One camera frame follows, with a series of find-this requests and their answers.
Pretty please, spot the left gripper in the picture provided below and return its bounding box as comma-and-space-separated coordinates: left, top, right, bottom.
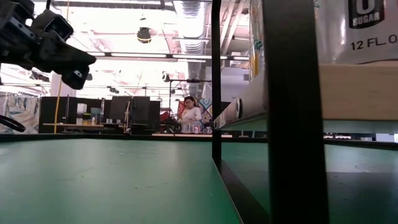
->
0, 0, 97, 91

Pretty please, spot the white tall drink can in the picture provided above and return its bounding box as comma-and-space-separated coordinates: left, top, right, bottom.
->
313, 0, 398, 65

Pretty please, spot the black room partition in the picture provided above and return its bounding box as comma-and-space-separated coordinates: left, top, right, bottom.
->
39, 95, 162, 135

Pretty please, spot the white container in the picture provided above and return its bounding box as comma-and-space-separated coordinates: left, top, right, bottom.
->
76, 103, 88, 125

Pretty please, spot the black ceiling dome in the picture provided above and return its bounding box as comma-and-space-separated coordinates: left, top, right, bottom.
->
136, 27, 152, 44

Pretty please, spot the green table mat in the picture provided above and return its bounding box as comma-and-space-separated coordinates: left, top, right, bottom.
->
0, 138, 398, 224

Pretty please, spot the person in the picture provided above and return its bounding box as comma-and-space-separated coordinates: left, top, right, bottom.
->
178, 95, 203, 133

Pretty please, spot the colourful patterned cloth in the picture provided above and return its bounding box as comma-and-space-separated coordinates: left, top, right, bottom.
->
177, 98, 215, 125

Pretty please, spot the light wooden board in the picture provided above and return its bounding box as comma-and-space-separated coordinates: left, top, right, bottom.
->
211, 0, 398, 224

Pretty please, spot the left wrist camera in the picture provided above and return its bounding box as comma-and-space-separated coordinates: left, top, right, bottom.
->
32, 9, 75, 42

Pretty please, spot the yellow cable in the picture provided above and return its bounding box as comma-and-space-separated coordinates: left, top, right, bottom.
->
53, 0, 71, 134

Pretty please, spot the colourful wall mural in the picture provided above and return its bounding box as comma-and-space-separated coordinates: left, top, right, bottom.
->
0, 91, 41, 134

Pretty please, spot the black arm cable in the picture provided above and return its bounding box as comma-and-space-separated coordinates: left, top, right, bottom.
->
0, 114, 27, 133

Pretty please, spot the black metal frame rig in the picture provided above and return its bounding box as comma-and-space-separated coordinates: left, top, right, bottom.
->
169, 78, 213, 134

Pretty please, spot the silver ventilation duct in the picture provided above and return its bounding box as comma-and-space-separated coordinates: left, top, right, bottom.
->
172, 0, 208, 82

